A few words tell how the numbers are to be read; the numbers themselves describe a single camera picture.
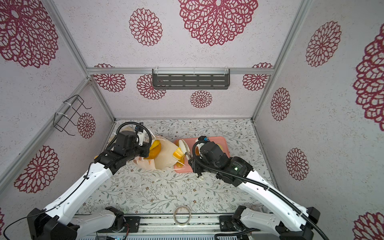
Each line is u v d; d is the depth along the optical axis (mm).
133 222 747
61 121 726
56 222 372
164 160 991
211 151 467
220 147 483
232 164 450
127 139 567
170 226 746
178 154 746
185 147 715
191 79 970
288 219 380
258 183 414
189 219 750
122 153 559
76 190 437
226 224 715
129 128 1108
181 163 807
